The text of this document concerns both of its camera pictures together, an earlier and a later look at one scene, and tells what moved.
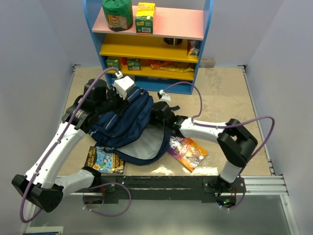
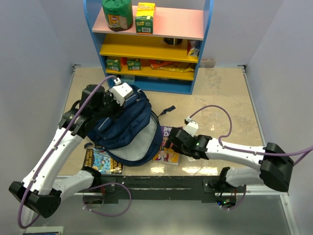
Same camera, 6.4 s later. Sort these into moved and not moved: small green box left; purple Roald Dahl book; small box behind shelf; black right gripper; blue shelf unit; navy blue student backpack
Moved: purple Roald Dahl book; black right gripper
Not moved: small box behind shelf; small green box left; navy blue student backpack; blue shelf unit
